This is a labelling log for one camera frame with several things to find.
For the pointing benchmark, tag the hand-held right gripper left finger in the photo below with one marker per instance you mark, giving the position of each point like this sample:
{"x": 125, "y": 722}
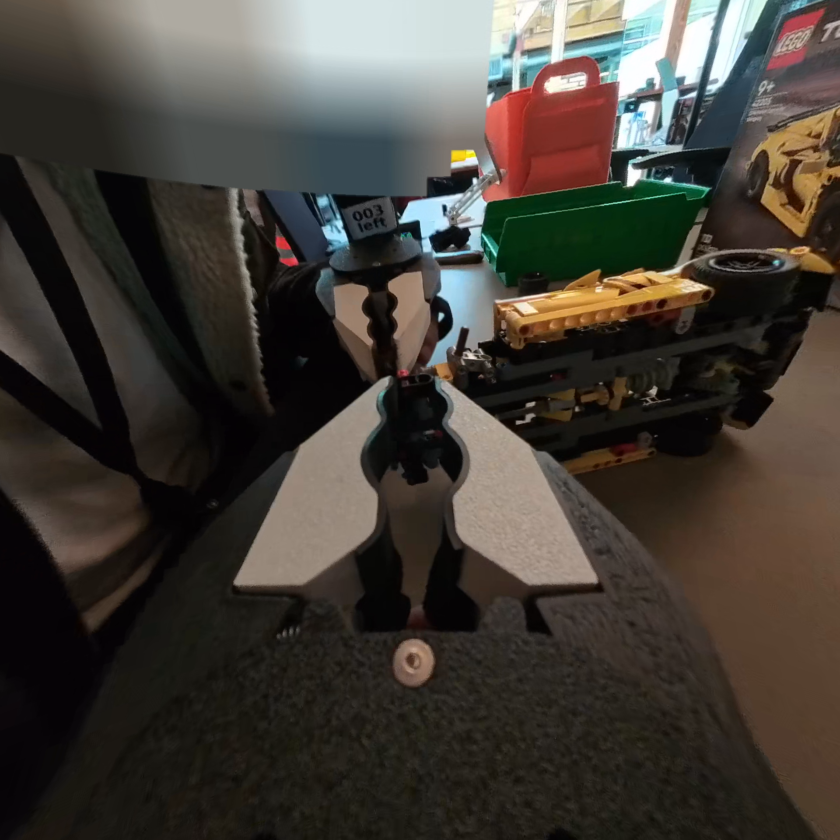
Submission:
{"x": 315, "y": 518}

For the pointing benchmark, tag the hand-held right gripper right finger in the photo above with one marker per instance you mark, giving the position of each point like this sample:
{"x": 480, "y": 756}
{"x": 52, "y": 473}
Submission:
{"x": 518, "y": 518}

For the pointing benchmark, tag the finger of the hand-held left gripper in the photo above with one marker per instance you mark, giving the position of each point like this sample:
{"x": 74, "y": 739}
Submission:
{"x": 410, "y": 315}
{"x": 351, "y": 315}

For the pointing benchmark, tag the small black brick assembly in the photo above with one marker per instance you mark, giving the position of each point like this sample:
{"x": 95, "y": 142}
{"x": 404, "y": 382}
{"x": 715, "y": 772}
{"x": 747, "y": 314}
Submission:
{"x": 415, "y": 433}

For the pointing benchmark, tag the yellow toy brick car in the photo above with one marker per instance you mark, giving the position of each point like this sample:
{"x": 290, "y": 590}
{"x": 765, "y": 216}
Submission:
{"x": 623, "y": 367}

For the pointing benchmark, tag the person's left forearm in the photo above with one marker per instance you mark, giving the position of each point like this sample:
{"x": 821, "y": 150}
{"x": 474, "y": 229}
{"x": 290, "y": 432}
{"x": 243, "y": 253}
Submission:
{"x": 302, "y": 328}

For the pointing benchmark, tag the desk lamp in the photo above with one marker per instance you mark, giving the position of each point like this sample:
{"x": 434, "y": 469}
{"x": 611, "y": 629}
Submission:
{"x": 491, "y": 157}

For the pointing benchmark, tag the person's left hand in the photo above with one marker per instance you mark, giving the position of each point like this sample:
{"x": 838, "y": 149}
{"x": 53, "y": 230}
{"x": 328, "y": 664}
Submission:
{"x": 428, "y": 346}

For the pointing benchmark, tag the black device green lights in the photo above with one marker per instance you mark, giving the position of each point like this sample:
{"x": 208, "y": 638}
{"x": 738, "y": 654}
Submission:
{"x": 410, "y": 233}

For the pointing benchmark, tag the white paper sheet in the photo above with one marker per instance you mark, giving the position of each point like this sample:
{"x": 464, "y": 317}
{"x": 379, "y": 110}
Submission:
{"x": 433, "y": 210}

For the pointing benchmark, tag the small black object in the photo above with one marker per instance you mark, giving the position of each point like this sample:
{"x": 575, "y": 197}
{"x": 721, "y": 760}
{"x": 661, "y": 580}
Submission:
{"x": 451, "y": 237}

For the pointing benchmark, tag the loose black toy wheel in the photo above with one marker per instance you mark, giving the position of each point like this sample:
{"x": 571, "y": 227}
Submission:
{"x": 533, "y": 282}

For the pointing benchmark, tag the person's fleece jacket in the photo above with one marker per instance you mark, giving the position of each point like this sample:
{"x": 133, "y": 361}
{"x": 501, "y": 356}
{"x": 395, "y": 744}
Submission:
{"x": 197, "y": 262}

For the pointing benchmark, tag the green plastic bin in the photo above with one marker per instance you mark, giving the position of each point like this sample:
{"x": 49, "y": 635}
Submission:
{"x": 590, "y": 229}

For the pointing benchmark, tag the red plastic carry case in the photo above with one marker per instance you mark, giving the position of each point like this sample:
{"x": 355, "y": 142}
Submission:
{"x": 564, "y": 144}

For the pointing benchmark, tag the person's white shirt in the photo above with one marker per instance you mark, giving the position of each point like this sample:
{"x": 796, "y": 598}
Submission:
{"x": 52, "y": 426}

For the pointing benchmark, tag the black office chair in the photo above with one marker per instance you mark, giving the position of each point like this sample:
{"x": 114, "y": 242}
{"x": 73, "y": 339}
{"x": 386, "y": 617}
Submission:
{"x": 709, "y": 157}

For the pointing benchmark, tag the toy car set box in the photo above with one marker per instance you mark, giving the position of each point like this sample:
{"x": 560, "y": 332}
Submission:
{"x": 787, "y": 79}

